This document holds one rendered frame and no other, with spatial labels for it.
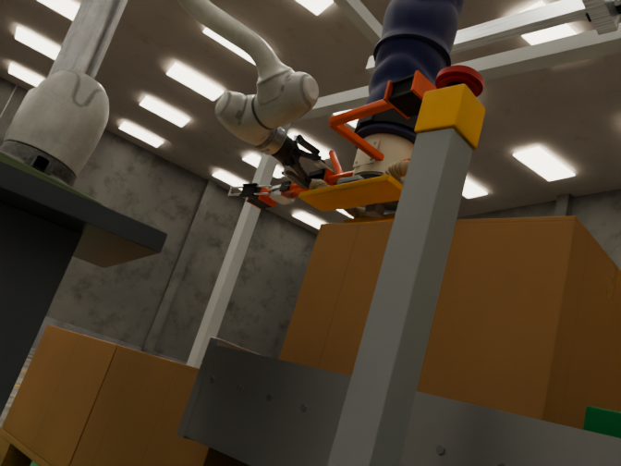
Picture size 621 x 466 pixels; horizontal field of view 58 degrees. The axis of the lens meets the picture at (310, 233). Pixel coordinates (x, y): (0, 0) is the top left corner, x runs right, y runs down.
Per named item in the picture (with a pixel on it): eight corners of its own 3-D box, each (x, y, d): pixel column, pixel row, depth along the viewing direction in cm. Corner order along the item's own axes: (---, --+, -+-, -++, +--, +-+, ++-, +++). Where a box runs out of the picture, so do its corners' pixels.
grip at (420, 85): (437, 111, 121) (441, 91, 123) (413, 89, 116) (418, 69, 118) (407, 119, 128) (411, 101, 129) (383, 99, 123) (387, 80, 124)
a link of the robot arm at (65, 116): (8, 131, 108) (62, 43, 116) (-7, 151, 122) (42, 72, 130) (86, 175, 116) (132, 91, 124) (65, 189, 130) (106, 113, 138)
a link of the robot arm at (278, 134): (247, 148, 160) (261, 158, 164) (267, 144, 154) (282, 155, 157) (257, 121, 163) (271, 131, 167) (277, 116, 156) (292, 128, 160)
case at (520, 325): (619, 494, 107) (643, 296, 119) (535, 462, 82) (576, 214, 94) (373, 422, 150) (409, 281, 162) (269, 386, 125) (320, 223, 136)
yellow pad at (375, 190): (412, 198, 141) (416, 180, 143) (387, 180, 135) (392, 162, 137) (322, 212, 167) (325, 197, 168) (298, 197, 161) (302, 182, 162)
